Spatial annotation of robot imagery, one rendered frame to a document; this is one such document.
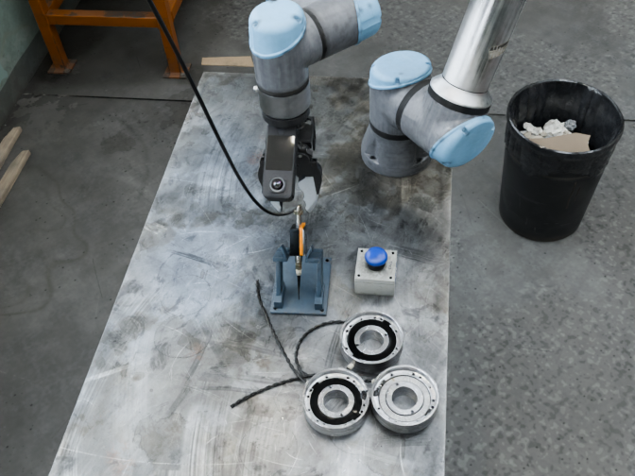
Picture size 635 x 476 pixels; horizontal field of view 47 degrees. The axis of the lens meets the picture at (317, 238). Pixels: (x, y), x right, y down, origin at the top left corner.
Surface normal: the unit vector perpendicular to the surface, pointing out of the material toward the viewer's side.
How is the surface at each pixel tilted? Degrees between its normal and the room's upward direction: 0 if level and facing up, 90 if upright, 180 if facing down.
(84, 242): 0
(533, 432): 0
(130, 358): 0
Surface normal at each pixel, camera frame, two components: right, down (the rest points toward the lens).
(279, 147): -0.10, -0.17
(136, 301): -0.06, -0.65
